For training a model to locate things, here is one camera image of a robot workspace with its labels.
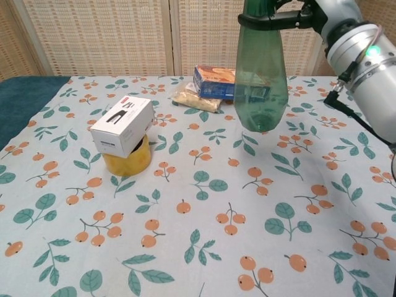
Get teal fabric table cover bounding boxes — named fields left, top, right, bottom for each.
left=0, top=75, right=71, bottom=151

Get white cardboard product box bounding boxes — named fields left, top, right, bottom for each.
left=90, top=96, right=155, bottom=158

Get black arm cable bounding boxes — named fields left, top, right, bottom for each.
left=323, top=24, right=396, bottom=189

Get woven bamboo folding screen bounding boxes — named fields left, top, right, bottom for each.
left=0, top=0, right=396, bottom=82

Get yellow packing tape roll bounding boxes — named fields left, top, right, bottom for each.
left=102, top=134, right=152, bottom=177

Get green plastic spray bottle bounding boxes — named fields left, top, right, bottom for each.
left=233, top=0, right=290, bottom=134

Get fruit and leaf print tablecloth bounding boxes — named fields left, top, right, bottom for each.
left=0, top=75, right=396, bottom=297

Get clear bag of beige snacks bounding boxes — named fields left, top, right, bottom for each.
left=171, top=82, right=223, bottom=114

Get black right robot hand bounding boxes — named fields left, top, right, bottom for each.
left=237, top=0, right=328, bottom=32

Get blue orange snack box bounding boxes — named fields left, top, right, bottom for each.
left=192, top=64, right=238, bottom=100

